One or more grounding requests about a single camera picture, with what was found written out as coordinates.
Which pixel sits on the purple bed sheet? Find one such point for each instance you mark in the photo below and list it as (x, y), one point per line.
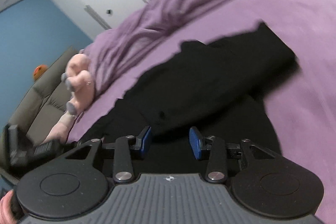
(301, 109)

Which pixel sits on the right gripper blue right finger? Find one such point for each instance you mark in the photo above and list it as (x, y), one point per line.
(197, 142)

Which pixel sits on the orange plush toy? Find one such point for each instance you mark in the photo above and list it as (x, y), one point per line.
(38, 71)

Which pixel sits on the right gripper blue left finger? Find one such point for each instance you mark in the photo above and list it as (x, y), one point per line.
(142, 142)

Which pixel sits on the black garment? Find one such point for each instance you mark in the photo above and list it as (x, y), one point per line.
(217, 88)

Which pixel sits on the grey-brown sofa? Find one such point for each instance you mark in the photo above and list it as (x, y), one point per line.
(44, 103)

